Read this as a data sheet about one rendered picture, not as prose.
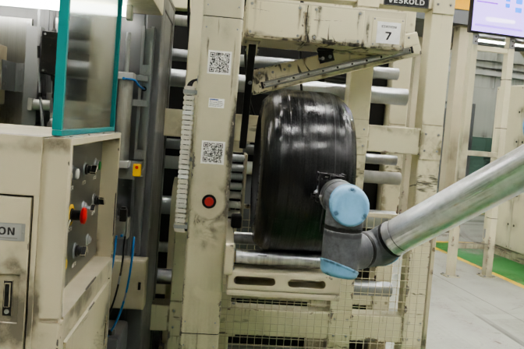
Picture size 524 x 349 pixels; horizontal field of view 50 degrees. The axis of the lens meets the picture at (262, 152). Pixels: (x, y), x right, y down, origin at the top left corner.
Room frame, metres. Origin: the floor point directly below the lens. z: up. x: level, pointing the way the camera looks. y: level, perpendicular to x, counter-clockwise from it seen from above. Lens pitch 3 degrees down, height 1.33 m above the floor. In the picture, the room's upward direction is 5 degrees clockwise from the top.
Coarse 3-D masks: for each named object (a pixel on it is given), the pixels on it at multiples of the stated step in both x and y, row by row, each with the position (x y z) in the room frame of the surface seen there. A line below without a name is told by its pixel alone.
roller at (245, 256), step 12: (240, 252) 1.74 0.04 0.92; (252, 252) 1.75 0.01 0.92; (264, 252) 1.75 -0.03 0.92; (276, 252) 1.76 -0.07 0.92; (288, 252) 1.77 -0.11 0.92; (264, 264) 1.75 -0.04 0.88; (276, 264) 1.75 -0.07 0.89; (288, 264) 1.75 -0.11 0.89; (300, 264) 1.75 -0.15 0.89; (312, 264) 1.76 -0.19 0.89
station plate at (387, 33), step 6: (378, 24) 2.11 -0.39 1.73; (384, 24) 2.11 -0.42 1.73; (390, 24) 2.11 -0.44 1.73; (396, 24) 2.11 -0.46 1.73; (378, 30) 2.11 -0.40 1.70; (384, 30) 2.11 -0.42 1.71; (390, 30) 2.11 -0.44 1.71; (396, 30) 2.11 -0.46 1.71; (378, 36) 2.11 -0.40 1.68; (384, 36) 2.11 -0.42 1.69; (390, 36) 2.11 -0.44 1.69; (396, 36) 2.11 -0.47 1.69; (378, 42) 2.11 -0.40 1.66; (384, 42) 2.11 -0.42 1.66; (390, 42) 2.11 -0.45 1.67; (396, 42) 2.11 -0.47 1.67
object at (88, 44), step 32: (64, 0) 1.10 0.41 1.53; (96, 0) 1.35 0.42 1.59; (64, 32) 1.10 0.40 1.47; (96, 32) 1.37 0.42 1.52; (64, 64) 1.10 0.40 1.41; (96, 64) 1.39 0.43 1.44; (64, 96) 1.11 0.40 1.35; (96, 96) 1.41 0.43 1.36; (64, 128) 1.14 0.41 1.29; (96, 128) 1.42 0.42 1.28
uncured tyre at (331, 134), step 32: (288, 96) 1.79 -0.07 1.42; (320, 96) 1.82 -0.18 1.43; (288, 128) 1.67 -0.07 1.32; (320, 128) 1.69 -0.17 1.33; (352, 128) 1.74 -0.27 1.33; (256, 160) 2.10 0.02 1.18; (288, 160) 1.64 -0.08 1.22; (320, 160) 1.64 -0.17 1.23; (352, 160) 1.68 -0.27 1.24; (256, 192) 2.07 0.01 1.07; (288, 192) 1.63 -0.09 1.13; (256, 224) 1.75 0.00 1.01; (288, 224) 1.67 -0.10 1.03
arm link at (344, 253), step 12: (324, 228) 1.30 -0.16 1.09; (336, 228) 1.27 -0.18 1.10; (324, 240) 1.30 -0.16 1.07; (336, 240) 1.27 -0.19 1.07; (348, 240) 1.27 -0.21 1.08; (360, 240) 1.29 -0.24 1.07; (324, 252) 1.29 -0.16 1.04; (336, 252) 1.27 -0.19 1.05; (348, 252) 1.27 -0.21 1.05; (360, 252) 1.29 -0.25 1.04; (372, 252) 1.32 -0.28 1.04; (324, 264) 1.29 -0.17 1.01; (336, 264) 1.27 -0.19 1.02; (348, 264) 1.27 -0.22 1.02; (360, 264) 1.30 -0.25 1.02; (336, 276) 1.27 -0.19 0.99; (348, 276) 1.27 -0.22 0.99
